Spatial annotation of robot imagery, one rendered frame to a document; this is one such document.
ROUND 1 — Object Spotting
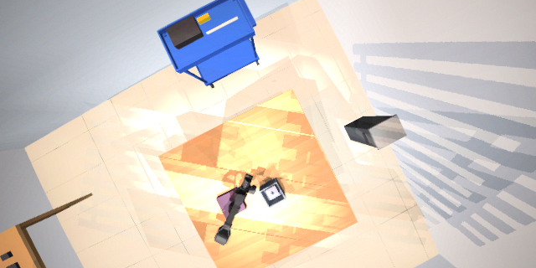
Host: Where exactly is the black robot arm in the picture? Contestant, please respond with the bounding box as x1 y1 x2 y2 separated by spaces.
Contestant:
214 177 257 245

